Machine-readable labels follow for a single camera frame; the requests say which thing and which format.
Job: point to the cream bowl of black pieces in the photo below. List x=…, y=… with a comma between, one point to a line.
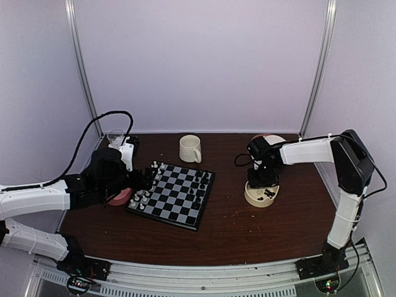
x=260, y=197

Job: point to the aluminium frame post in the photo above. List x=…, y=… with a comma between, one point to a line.
x=73, y=28
x=327, y=36

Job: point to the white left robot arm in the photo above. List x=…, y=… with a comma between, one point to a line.
x=108, y=173

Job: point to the aluminium frame post right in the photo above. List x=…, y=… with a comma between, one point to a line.
x=327, y=36

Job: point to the black and white chessboard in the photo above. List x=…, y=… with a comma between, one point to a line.
x=170, y=201

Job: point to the white ceramic cup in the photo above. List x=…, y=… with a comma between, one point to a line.
x=278, y=140

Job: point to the aluminium front rail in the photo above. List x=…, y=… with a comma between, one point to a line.
x=280, y=278

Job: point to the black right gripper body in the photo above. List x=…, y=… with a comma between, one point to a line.
x=264, y=177

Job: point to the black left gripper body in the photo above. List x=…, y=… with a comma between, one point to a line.
x=138, y=185

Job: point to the clear glass cup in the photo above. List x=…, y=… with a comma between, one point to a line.
x=115, y=137

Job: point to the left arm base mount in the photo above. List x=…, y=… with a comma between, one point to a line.
x=84, y=274

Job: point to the floral patterned saucer plate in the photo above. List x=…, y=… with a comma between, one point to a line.
x=270, y=136

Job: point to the aluminium frame post left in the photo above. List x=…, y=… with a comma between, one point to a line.
x=73, y=28

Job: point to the pink bowl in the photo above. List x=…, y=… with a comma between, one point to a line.
x=121, y=198

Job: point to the white ribbed ceramic mug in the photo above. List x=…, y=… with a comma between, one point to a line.
x=190, y=149

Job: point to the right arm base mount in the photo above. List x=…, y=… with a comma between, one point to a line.
x=321, y=267

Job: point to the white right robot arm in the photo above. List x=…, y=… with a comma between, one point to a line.
x=353, y=166

